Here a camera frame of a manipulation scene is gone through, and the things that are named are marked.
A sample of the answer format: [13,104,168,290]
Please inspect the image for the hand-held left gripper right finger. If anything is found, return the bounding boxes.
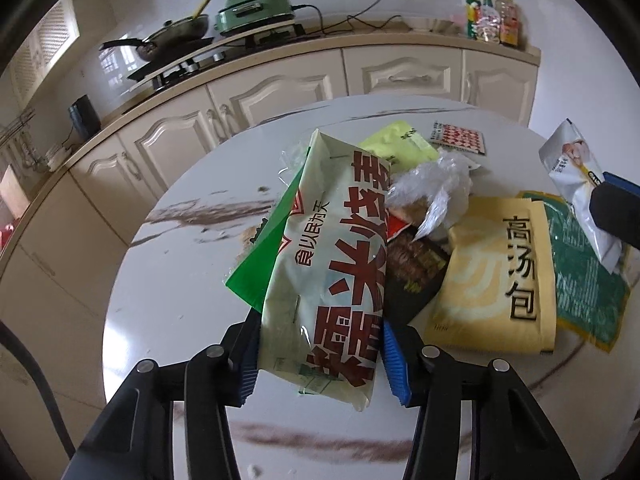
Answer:
[382,320,583,480]

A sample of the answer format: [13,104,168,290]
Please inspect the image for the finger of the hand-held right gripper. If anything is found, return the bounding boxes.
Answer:
[602,171,640,192]
[589,184,640,251]

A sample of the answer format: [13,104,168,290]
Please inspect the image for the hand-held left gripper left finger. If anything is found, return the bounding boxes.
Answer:
[60,320,263,480]

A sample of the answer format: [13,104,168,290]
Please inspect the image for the white snack packet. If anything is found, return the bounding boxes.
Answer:
[538,119,626,275]

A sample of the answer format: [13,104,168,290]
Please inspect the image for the dark brown snack packet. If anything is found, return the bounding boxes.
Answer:
[382,232,450,328]

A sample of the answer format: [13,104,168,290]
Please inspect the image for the cream packet with red characters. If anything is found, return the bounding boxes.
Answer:
[255,129,393,413]

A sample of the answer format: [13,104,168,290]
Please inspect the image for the green packet with yellow border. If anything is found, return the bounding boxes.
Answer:
[517,190,632,353]

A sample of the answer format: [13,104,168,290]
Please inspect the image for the plain green packet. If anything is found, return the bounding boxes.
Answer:
[225,165,311,311]

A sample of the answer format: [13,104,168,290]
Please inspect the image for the yellow packet with black characters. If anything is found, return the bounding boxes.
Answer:
[425,196,558,356]

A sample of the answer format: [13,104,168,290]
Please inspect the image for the small red packet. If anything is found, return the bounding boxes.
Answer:
[389,215,416,239]

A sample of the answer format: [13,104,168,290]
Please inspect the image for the red and white patterned packet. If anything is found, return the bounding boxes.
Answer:
[429,121,487,155]

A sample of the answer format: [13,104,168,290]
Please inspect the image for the crumpled clear plastic wrap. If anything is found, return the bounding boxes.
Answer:
[385,149,481,241]

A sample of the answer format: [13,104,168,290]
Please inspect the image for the amber oil bottle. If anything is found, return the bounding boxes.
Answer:
[499,0,520,47]

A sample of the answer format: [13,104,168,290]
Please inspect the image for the yellow-green bottle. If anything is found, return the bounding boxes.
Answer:
[466,0,482,40]

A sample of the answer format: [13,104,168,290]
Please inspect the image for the yellow-green packet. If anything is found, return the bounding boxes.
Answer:
[359,120,441,171]

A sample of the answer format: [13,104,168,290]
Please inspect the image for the cream kitchen cabinets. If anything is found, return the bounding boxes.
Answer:
[0,17,543,341]

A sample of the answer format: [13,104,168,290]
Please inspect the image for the black cylindrical container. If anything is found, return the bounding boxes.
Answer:
[68,95,101,141]

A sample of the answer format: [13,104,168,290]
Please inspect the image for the black gas stove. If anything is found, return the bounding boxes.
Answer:
[127,22,311,92]

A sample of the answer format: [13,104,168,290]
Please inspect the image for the dark wok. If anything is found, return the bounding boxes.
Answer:
[99,0,213,61]

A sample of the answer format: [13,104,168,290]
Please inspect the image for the green electric cooker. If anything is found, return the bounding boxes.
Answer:
[215,0,301,36]

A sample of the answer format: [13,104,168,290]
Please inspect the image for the white lattice panel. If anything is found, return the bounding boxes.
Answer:
[10,0,81,106]

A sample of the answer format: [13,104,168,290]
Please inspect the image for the black cable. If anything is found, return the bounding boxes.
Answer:
[0,320,76,461]

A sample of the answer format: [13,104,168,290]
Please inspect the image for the black power cord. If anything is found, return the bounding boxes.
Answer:
[295,0,396,36]

